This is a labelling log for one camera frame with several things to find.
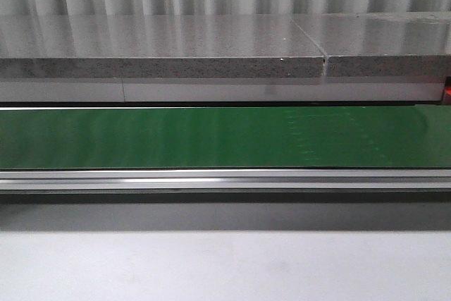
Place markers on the grey stone counter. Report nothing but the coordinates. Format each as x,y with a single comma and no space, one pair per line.
378,58

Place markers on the green conveyor belt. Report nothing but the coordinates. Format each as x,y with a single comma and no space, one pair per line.
227,137

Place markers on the red object at edge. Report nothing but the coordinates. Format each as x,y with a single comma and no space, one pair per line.
446,99

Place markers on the aluminium conveyor frame rail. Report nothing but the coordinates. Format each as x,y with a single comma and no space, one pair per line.
227,180

